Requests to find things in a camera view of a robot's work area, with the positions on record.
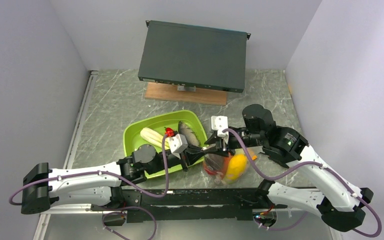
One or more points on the wooden board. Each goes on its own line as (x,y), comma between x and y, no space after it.
(167,92)

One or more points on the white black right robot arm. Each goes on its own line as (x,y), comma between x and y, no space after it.
(340,204)

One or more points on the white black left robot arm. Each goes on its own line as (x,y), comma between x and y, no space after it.
(44,188)

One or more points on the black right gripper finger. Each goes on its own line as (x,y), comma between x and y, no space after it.
(214,141)
(223,153)

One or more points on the clear pink zip top bag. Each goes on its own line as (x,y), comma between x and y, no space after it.
(218,179)

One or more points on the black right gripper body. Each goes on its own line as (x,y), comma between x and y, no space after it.
(233,142)

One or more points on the green plastic tray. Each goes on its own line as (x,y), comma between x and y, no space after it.
(132,140)

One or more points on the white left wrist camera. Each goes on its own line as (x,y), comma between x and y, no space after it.
(177,142)

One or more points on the red tomato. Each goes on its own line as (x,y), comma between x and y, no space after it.
(211,172)

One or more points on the grey toy fish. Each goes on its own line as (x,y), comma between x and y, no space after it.
(189,134)

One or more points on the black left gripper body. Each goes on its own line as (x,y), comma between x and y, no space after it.
(173,160)

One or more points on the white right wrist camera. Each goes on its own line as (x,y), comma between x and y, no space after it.
(218,124)

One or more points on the green celery stalks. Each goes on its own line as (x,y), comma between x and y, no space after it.
(154,138)

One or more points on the orange red chili pepper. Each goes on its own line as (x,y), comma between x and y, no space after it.
(225,164)

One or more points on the dark grey rack device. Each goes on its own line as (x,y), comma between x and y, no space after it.
(194,56)

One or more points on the yellow bell pepper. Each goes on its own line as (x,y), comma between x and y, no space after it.
(236,168)

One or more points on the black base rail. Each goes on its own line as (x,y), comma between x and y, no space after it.
(191,204)

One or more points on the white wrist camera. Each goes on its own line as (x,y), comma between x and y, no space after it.
(218,124)
(177,142)

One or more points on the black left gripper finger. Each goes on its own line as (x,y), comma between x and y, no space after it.
(195,150)
(195,157)

